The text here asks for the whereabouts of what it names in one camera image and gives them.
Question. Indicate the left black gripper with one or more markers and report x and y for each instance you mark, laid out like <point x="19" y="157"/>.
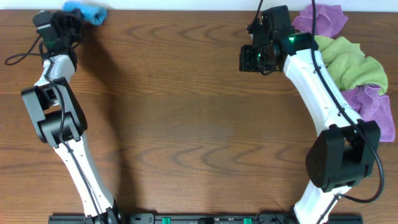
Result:
<point x="68" y="22"/>

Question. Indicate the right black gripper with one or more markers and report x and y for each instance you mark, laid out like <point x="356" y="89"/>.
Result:
<point x="245" y="65"/>

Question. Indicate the blue microfibre cloth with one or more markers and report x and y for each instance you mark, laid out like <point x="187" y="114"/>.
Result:
<point x="93" y="14"/>

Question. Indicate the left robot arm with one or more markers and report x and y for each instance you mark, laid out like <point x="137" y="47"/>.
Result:
<point x="58" y="118"/>

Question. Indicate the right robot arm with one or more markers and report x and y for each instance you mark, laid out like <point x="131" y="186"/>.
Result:
<point x="345" y="150"/>

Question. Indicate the purple cloth at top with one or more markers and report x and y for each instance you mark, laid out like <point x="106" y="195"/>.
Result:
<point x="329" y="20"/>

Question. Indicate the purple cloth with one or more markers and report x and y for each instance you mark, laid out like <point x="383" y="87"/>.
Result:
<point x="329" y="20"/>
<point x="371" y="106"/>

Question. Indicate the green microfibre cloth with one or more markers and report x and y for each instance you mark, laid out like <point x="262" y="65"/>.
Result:
<point x="348" y="66"/>

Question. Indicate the purple cloth at right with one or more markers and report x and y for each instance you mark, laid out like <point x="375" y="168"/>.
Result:
<point x="371" y="106"/>

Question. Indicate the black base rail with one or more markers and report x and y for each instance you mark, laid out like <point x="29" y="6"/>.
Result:
<point x="150" y="218"/>

